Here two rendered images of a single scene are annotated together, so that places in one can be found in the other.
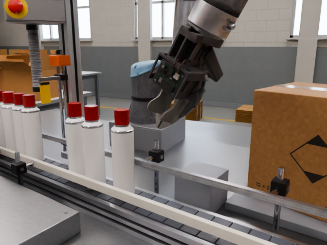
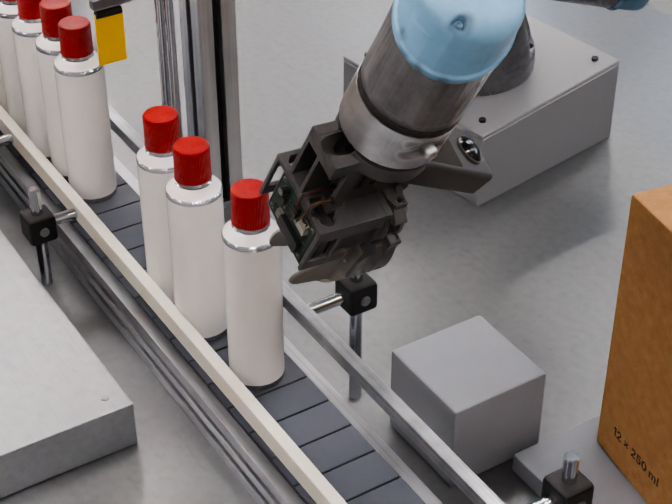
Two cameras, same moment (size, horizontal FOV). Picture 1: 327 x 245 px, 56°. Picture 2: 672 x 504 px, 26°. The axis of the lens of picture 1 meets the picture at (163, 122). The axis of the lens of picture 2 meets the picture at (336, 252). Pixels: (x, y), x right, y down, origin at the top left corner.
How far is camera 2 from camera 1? 0.70 m
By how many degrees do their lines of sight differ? 30
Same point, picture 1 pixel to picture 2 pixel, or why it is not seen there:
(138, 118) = not seen: hidden behind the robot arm
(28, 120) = (72, 94)
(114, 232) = (207, 464)
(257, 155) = (622, 364)
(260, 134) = (631, 315)
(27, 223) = (20, 409)
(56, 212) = (84, 392)
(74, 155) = (155, 243)
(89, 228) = (160, 437)
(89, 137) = (179, 225)
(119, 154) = (237, 294)
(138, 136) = not seen: hidden behind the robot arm
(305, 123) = not seen: outside the picture
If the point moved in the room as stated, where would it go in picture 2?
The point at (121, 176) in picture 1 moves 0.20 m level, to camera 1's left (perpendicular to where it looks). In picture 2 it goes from (241, 342) to (47, 290)
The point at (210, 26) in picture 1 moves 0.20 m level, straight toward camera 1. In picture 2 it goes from (371, 151) to (196, 312)
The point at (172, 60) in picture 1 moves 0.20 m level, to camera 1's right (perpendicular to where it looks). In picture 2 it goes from (297, 189) to (575, 253)
